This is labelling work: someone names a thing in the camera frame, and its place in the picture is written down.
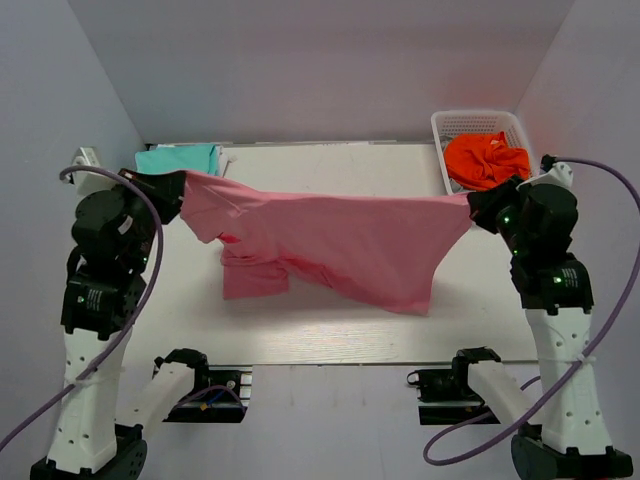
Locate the grey cloth in basket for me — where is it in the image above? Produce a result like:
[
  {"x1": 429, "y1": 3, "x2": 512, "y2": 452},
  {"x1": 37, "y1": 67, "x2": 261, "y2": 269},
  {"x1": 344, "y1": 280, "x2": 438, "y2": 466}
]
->
[{"x1": 450, "y1": 179, "x2": 469, "y2": 194}]

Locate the pink t-shirt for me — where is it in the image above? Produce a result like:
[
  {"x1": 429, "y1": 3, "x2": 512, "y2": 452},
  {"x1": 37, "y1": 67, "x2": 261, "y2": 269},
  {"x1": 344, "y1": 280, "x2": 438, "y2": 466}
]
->
[{"x1": 180, "y1": 171, "x2": 471, "y2": 315}]

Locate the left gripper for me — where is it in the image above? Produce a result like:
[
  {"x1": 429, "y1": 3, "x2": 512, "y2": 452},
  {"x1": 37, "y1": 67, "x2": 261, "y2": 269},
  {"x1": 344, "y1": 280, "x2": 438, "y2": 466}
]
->
[{"x1": 111, "y1": 167, "x2": 186, "y2": 271}]

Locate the white folded cloth under teal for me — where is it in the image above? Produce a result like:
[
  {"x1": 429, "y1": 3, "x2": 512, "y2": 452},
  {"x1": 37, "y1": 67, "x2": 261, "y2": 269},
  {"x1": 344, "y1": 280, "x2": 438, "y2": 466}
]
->
[{"x1": 217, "y1": 153, "x2": 237, "y2": 177}]

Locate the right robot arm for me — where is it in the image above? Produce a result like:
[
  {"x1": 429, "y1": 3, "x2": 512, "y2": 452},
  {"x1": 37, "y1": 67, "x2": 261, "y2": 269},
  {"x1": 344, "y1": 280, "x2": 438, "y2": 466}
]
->
[{"x1": 451, "y1": 180, "x2": 634, "y2": 479}]

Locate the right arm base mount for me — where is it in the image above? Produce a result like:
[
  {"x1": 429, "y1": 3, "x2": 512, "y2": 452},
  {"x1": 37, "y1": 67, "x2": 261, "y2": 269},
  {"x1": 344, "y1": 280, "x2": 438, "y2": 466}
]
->
[{"x1": 406, "y1": 368, "x2": 499, "y2": 426}]

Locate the orange t-shirt in basket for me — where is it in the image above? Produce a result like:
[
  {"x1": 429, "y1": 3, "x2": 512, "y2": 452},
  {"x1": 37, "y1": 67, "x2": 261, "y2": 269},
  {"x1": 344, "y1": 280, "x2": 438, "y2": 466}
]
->
[{"x1": 444, "y1": 131, "x2": 530, "y2": 191}]

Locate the white plastic basket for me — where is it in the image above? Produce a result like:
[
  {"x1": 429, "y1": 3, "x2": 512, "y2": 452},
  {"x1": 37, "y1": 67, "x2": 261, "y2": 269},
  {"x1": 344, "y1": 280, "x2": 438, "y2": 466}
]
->
[{"x1": 431, "y1": 110, "x2": 536, "y2": 195}]

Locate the folded teal t-shirt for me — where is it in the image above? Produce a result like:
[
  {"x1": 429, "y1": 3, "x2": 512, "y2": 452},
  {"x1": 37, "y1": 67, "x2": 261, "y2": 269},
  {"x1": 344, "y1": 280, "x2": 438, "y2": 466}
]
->
[{"x1": 135, "y1": 143, "x2": 219, "y2": 175}]

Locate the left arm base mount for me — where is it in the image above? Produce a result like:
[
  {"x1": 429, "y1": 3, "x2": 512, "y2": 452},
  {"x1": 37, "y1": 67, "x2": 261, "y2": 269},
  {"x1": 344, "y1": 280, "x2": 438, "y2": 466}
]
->
[{"x1": 165, "y1": 366, "x2": 253, "y2": 424}]

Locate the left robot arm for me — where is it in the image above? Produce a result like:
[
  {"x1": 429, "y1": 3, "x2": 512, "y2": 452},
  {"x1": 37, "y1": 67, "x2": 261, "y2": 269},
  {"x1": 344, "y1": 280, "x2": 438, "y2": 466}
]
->
[{"x1": 30, "y1": 169, "x2": 212, "y2": 479}]

